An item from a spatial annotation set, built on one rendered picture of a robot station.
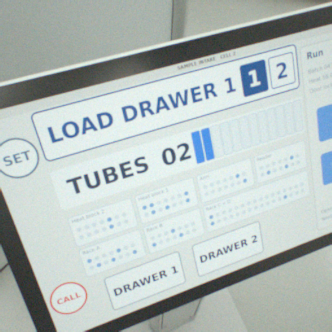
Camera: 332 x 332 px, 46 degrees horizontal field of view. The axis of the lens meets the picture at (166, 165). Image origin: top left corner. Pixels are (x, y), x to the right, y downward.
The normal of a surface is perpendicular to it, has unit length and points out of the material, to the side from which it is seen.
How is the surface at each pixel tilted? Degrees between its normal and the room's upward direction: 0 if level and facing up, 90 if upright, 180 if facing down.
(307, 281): 0
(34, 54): 90
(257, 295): 0
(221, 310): 5
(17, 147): 50
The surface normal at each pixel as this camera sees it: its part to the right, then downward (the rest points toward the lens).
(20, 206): 0.30, 0.26
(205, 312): 0.11, -0.56
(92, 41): -0.22, 0.82
